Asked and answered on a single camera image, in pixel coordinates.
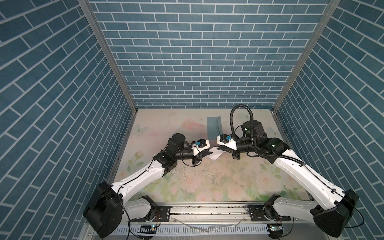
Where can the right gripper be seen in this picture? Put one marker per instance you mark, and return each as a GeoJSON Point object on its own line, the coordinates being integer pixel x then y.
{"type": "Point", "coordinates": [226, 148]}

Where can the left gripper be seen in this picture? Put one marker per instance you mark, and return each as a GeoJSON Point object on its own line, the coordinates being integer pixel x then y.
{"type": "Point", "coordinates": [206, 153]}

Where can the white letter paper blue border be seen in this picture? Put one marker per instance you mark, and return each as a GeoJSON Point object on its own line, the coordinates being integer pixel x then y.
{"type": "Point", "coordinates": [215, 153]}

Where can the teal envelope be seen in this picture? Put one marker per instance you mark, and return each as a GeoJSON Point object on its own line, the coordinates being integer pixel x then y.
{"type": "Point", "coordinates": [214, 128]}

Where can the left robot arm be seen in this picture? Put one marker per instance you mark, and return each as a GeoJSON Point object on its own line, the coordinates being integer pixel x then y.
{"type": "Point", "coordinates": [111, 204]}

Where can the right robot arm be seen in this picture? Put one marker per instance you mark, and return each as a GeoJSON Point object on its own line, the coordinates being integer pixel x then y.
{"type": "Point", "coordinates": [331, 207]}

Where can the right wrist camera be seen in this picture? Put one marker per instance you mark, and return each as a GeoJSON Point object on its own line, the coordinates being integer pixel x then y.
{"type": "Point", "coordinates": [227, 141]}

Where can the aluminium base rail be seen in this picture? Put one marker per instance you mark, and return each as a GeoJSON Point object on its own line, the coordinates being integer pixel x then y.
{"type": "Point", "coordinates": [228, 212]}

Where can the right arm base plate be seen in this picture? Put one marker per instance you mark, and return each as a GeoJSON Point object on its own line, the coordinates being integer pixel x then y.
{"type": "Point", "coordinates": [259, 213]}

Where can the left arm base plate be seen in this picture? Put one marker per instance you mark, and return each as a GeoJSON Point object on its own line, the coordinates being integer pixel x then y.
{"type": "Point", "coordinates": [162, 213]}

